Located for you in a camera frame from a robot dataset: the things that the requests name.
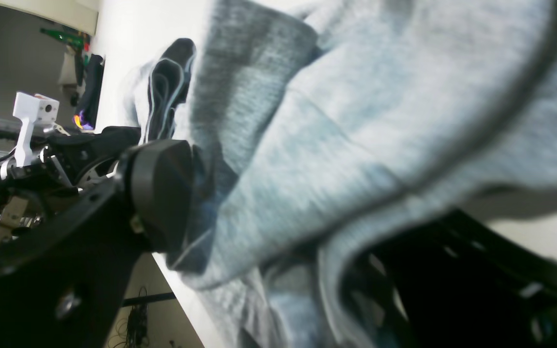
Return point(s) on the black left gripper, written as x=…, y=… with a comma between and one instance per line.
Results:
x=65, y=162

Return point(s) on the grey T-shirt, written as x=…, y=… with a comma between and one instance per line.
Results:
x=317, y=134

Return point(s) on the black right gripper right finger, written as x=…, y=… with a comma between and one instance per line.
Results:
x=453, y=283

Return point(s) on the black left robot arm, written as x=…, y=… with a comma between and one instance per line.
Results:
x=22, y=210

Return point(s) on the black cloth on table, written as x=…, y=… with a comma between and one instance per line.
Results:
x=85, y=116

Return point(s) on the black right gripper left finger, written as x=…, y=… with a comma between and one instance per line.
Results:
x=62, y=284

